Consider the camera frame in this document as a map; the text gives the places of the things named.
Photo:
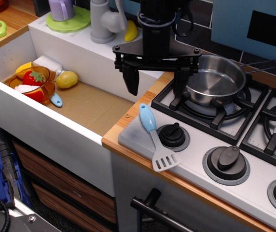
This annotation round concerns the blue utensil handle in sink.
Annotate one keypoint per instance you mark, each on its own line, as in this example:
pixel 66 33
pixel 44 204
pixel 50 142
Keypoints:
pixel 56 100

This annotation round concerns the black left stove knob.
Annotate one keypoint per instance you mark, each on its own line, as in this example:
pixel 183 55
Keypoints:
pixel 174 137

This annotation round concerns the black burner grate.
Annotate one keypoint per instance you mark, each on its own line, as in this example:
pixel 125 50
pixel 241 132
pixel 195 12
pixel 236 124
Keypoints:
pixel 226 122
pixel 260 139

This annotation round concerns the black oven door handle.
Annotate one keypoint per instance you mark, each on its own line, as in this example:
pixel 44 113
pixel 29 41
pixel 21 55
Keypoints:
pixel 148 207

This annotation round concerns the orange transparent bowl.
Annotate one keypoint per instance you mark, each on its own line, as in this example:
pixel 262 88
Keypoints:
pixel 40 94

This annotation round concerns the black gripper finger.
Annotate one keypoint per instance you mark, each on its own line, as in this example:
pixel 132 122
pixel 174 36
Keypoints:
pixel 131 79
pixel 180 82

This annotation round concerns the yellow toy potato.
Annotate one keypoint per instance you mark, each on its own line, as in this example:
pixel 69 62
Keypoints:
pixel 66 79

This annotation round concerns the lower wooden drawer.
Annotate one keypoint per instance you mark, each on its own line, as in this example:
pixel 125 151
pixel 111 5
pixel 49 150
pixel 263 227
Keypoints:
pixel 65 216

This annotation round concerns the black right burner grate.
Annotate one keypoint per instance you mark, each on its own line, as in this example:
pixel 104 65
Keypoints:
pixel 260 139

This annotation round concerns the white salt shaker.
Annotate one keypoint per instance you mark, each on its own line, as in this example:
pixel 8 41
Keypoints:
pixel 50 64

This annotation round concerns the yellow toy banana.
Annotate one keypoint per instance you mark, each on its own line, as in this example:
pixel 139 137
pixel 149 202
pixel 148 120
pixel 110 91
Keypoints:
pixel 132 31

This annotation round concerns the white toy sink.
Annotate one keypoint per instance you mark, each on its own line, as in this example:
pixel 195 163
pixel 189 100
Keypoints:
pixel 71 135

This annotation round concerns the wooden drawer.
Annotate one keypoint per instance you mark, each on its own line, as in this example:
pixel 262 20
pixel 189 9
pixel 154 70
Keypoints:
pixel 65 184
pixel 65 216

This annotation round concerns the grey stove top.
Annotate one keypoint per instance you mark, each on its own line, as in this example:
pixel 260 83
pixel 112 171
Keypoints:
pixel 250 197

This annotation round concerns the blue handled grey spatula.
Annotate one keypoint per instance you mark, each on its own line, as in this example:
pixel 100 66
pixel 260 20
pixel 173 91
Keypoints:
pixel 163 158

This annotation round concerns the grey toy faucet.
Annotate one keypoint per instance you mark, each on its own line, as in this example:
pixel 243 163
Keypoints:
pixel 105 23

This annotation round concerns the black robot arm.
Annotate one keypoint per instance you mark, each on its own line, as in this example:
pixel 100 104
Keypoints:
pixel 162 12

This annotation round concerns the black middle stove knob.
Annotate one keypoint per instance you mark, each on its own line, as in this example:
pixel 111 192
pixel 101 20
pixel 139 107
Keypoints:
pixel 226 165

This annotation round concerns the yellow toy corn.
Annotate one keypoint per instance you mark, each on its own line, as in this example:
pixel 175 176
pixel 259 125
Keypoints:
pixel 20 71

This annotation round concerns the purple plastic cup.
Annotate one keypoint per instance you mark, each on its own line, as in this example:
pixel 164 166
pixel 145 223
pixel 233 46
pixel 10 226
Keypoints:
pixel 61 10

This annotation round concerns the upper wooden drawer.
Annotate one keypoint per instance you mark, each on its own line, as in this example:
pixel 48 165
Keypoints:
pixel 65 184

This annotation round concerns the blue clamp tool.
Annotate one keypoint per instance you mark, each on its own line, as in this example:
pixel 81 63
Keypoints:
pixel 11 182

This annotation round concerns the light blue microwave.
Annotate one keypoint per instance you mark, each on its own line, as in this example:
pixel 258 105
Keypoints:
pixel 247 25

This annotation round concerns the black left burner grate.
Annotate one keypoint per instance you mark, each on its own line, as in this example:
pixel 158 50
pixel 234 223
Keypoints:
pixel 226 122

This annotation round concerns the stainless steel pan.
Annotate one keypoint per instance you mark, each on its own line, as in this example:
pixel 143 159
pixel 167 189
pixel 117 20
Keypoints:
pixel 217 82

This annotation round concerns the green plastic plate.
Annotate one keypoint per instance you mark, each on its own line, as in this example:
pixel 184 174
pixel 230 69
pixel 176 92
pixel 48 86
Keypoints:
pixel 81 20

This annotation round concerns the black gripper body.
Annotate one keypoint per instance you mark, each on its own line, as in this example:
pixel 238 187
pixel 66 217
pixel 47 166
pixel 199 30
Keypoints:
pixel 156 51

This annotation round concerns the red toy strawberry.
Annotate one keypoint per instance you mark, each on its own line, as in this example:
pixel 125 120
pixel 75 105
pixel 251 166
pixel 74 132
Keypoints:
pixel 33 78

